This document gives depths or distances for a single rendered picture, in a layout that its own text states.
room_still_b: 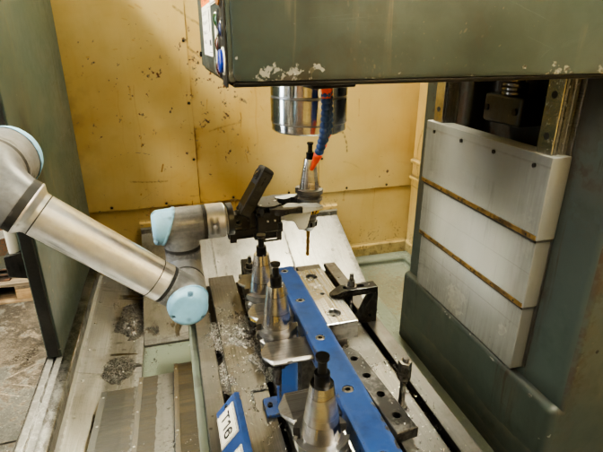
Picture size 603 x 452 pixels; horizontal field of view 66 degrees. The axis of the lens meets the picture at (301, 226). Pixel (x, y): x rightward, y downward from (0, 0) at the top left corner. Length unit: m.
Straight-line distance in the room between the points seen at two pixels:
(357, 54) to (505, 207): 0.59
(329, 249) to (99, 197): 0.99
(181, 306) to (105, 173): 1.23
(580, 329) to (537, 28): 0.60
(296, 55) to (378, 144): 1.59
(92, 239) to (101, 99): 1.18
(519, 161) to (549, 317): 0.35
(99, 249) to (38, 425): 0.58
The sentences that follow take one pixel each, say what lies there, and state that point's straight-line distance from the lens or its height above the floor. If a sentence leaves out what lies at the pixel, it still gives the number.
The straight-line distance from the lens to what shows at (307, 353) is 0.68.
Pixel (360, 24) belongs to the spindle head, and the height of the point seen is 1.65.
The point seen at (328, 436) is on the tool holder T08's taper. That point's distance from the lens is 0.54.
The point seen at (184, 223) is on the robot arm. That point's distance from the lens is 0.97.
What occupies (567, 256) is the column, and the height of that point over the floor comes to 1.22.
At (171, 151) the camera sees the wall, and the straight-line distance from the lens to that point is 2.00.
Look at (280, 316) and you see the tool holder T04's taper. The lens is 0.70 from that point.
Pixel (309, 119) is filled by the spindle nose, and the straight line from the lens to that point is 0.93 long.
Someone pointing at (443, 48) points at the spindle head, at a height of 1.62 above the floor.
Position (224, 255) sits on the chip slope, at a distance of 1.99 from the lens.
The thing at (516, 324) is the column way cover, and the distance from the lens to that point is 1.20.
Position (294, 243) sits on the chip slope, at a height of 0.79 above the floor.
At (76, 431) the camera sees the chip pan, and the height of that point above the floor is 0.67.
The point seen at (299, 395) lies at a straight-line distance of 0.62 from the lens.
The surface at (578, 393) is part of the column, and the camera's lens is 1.23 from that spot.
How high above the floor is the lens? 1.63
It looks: 22 degrees down
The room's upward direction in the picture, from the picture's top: straight up
